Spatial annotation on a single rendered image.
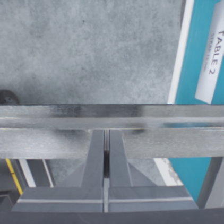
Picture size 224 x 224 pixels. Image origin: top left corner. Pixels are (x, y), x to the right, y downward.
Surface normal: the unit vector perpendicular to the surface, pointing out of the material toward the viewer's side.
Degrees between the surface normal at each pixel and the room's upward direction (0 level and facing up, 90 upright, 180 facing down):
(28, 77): 0
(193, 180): 90
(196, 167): 90
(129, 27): 0
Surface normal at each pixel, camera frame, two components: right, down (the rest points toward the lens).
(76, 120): 0.01, -0.86
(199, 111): 0.02, 0.28
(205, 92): -0.99, -0.10
